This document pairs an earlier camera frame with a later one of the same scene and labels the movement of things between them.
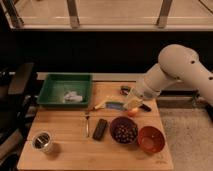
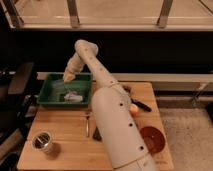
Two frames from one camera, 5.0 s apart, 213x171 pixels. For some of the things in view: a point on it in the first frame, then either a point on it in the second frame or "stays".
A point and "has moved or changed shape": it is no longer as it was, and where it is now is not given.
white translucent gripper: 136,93 -> 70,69
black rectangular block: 99,130 stays
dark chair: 18,107 stays
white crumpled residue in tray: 72,96 stays
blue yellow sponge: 115,105 has moved or changed shape
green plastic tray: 67,89 stays
